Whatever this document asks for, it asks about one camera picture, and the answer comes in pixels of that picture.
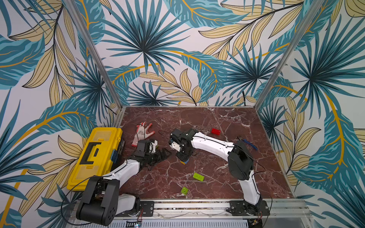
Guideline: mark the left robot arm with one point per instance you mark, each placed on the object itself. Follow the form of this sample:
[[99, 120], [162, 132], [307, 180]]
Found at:
[[101, 201]]

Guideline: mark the aluminium front rail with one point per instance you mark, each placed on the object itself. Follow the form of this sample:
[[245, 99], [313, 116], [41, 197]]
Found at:
[[222, 208]]

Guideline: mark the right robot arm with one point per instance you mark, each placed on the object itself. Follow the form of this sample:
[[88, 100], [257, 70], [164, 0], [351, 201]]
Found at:
[[240, 161]]

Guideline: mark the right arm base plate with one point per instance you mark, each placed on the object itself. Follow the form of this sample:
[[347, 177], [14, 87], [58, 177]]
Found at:
[[248, 208]]

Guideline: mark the white red work glove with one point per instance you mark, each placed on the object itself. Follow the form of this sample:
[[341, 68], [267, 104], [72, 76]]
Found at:
[[142, 133]]

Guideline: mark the red 2x4 lego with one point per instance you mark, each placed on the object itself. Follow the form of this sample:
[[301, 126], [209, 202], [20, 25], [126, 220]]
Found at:
[[215, 131]]

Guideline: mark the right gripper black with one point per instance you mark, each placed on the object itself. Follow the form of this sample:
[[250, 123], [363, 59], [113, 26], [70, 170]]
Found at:
[[185, 155]]

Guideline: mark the blue handled pliers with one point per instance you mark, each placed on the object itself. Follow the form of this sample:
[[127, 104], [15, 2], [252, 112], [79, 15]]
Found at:
[[248, 143]]

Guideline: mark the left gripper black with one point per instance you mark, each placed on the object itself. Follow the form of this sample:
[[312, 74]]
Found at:
[[159, 157]]

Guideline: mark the green 2x2 lego front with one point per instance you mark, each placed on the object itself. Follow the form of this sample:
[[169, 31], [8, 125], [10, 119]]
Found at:
[[184, 191]]

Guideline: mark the green 2x4 lego brick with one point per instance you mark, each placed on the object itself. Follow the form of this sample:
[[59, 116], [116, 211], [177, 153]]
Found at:
[[198, 177]]

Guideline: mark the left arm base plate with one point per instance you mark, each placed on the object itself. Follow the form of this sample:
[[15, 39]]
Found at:
[[145, 209]]

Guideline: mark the yellow toolbox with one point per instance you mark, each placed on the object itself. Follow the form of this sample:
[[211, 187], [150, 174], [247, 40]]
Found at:
[[99, 156]]

